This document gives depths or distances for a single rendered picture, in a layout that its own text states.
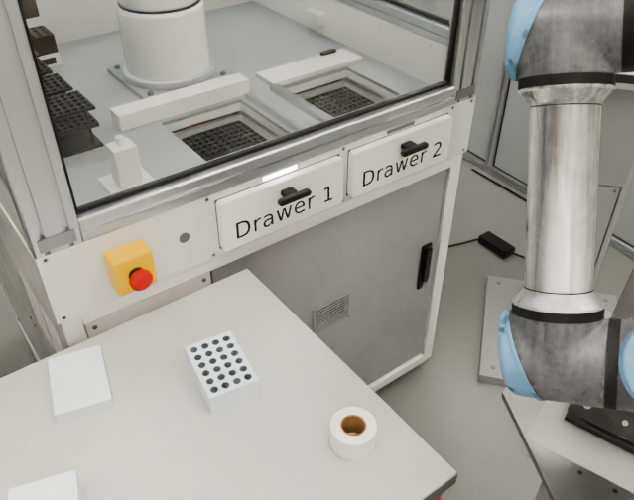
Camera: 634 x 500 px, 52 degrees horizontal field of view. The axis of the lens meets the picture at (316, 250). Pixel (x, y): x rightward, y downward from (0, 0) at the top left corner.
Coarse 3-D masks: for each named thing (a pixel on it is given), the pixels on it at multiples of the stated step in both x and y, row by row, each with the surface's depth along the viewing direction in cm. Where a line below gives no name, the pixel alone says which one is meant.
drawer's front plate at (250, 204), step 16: (336, 160) 132; (288, 176) 128; (304, 176) 129; (320, 176) 132; (336, 176) 135; (240, 192) 123; (256, 192) 123; (272, 192) 126; (320, 192) 134; (336, 192) 137; (224, 208) 121; (240, 208) 123; (256, 208) 126; (272, 208) 128; (288, 208) 131; (304, 208) 134; (320, 208) 137; (224, 224) 123; (240, 224) 125; (256, 224) 128; (272, 224) 130; (288, 224) 133; (224, 240) 125; (240, 240) 127
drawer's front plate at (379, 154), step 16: (416, 128) 143; (432, 128) 146; (448, 128) 149; (368, 144) 138; (384, 144) 138; (400, 144) 142; (432, 144) 148; (448, 144) 152; (352, 160) 135; (368, 160) 138; (384, 160) 141; (400, 160) 144; (416, 160) 148; (432, 160) 151; (352, 176) 138; (368, 176) 141; (400, 176) 147; (352, 192) 140
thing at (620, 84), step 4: (616, 76) 154; (620, 76) 154; (624, 76) 154; (628, 76) 154; (632, 76) 154; (616, 80) 154; (620, 80) 154; (624, 80) 154; (628, 80) 154; (632, 80) 154; (616, 84) 155; (620, 84) 155; (624, 84) 155; (628, 84) 154; (632, 84) 154; (616, 88) 158; (620, 88) 158; (624, 88) 157; (628, 88) 157; (632, 88) 156
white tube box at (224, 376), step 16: (224, 336) 112; (192, 352) 110; (208, 352) 109; (224, 352) 109; (240, 352) 109; (192, 368) 107; (208, 368) 106; (224, 368) 106; (240, 368) 106; (208, 384) 103; (224, 384) 104; (240, 384) 103; (256, 384) 104; (208, 400) 102; (224, 400) 103; (240, 400) 105
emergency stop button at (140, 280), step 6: (138, 270) 110; (144, 270) 110; (132, 276) 110; (138, 276) 110; (144, 276) 110; (150, 276) 111; (132, 282) 110; (138, 282) 110; (144, 282) 111; (150, 282) 112; (132, 288) 110; (138, 288) 111; (144, 288) 111
